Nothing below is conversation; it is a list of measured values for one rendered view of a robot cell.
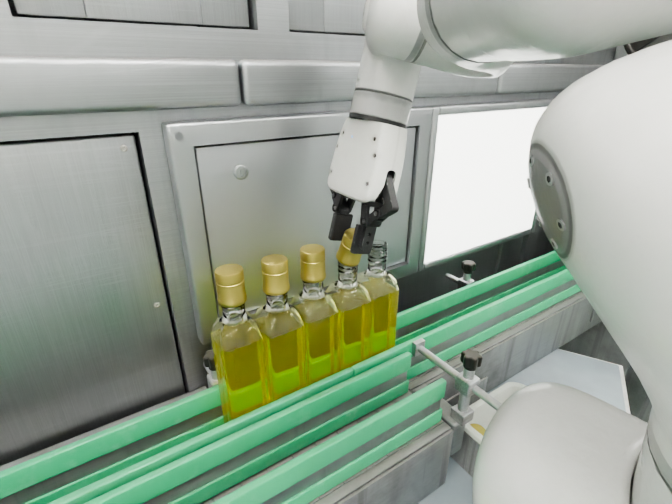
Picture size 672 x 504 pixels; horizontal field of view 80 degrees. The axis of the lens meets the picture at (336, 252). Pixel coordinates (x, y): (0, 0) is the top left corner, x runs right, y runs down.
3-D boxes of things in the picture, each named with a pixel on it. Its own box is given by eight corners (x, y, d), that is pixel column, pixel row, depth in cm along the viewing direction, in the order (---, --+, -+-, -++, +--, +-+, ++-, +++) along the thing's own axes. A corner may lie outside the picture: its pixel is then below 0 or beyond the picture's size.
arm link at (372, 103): (337, 87, 53) (332, 110, 53) (379, 90, 46) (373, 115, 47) (380, 101, 57) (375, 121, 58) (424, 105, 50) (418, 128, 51)
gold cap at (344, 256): (351, 248, 60) (359, 225, 57) (364, 264, 58) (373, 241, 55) (331, 252, 58) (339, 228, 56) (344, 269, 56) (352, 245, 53)
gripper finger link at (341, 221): (328, 189, 58) (318, 233, 60) (340, 194, 55) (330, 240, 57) (345, 191, 60) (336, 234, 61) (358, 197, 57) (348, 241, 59)
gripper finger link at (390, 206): (374, 152, 51) (354, 187, 54) (404, 190, 47) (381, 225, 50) (380, 154, 52) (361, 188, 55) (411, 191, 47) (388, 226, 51)
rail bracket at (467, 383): (419, 374, 72) (425, 315, 67) (500, 440, 59) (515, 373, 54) (406, 381, 70) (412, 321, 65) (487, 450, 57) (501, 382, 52)
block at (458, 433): (423, 410, 73) (427, 380, 70) (464, 447, 66) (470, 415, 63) (408, 419, 72) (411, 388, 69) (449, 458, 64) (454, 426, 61)
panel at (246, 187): (524, 229, 111) (551, 98, 97) (534, 232, 109) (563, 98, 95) (197, 337, 66) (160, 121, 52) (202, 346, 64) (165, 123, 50)
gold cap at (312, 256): (317, 269, 58) (316, 241, 56) (330, 278, 56) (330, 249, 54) (295, 275, 56) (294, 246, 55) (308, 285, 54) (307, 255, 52)
